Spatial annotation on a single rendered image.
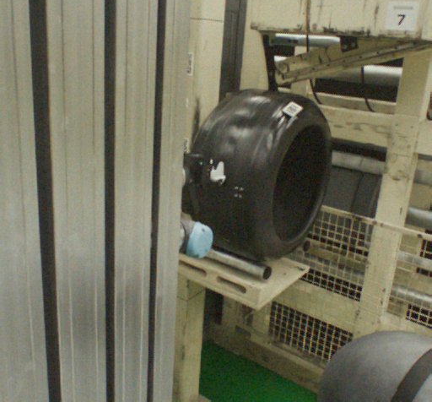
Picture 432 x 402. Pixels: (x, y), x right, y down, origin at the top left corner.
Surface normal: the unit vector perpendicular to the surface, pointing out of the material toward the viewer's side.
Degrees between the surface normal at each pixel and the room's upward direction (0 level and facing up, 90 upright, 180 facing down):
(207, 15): 90
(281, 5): 90
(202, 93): 90
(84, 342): 90
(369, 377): 50
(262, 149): 66
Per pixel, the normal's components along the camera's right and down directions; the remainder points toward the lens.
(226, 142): -0.48, -0.32
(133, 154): 0.90, 0.19
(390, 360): -0.45, -0.80
